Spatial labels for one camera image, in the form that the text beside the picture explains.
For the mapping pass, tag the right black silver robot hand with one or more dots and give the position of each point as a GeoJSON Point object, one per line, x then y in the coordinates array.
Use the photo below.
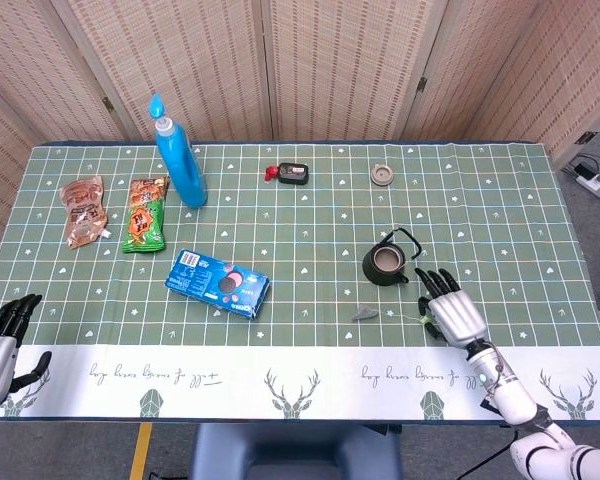
{"type": "Point", "coordinates": [457, 315]}

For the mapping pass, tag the black cast iron teapot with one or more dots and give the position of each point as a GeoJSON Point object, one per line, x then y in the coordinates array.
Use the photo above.
{"type": "Point", "coordinates": [377, 275]}

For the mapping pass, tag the grey round teapot lid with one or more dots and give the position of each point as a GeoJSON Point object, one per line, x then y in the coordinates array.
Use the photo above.
{"type": "Point", "coordinates": [381, 175]}

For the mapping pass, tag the green snack packet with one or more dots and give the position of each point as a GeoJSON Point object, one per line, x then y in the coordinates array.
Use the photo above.
{"type": "Point", "coordinates": [144, 215]}

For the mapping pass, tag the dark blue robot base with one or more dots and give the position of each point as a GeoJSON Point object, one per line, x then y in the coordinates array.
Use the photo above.
{"type": "Point", "coordinates": [295, 450]}

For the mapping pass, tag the blue cookie box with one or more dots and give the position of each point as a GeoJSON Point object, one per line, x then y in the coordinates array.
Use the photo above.
{"type": "Point", "coordinates": [215, 282]}

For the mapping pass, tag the blue detergent bottle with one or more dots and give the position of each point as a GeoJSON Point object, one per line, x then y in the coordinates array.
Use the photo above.
{"type": "Point", "coordinates": [182, 170]}

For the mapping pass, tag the green grid tablecloth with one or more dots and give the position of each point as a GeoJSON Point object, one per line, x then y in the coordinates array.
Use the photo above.
{"type": "Point", "coordinates": [305, 230]}

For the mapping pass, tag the woven folding screen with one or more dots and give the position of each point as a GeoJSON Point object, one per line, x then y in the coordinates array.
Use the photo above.
{"type": "Point", "coordinates": [330, 65]}

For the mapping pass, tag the brown spout pouch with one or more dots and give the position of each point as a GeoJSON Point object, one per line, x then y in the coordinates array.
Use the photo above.
{"type": "Point", "coordinates": [84, 210]}

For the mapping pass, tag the black and red small device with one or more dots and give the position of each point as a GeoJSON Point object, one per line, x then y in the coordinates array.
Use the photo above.
{"type": "Point", "coordinates": [292, 173]}

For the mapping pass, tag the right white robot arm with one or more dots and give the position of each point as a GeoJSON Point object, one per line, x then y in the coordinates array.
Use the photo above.
{"type": "Point", "coordinates": [510, 395]}

